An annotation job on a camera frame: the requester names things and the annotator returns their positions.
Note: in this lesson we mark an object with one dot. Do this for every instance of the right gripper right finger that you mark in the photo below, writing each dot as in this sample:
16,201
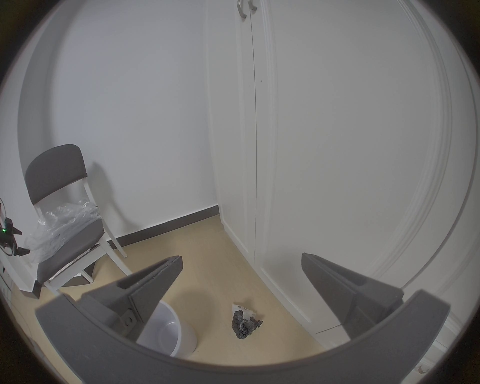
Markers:
337,292

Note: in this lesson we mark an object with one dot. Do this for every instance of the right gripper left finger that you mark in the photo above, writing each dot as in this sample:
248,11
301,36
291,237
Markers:
150,285

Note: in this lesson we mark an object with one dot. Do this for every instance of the white printed wrapper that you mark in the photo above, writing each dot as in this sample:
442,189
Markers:
242,307

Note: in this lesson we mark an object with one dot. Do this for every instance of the black plastic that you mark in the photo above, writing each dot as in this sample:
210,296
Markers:
243,324

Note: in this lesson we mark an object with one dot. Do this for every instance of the clear plastic bag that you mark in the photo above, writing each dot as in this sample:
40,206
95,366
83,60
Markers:
63,225

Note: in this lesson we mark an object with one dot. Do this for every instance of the white trash bin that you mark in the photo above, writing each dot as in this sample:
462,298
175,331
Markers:
183,333

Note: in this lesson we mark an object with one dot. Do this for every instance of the grey cushioned white chair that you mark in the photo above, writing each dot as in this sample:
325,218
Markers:
56,168

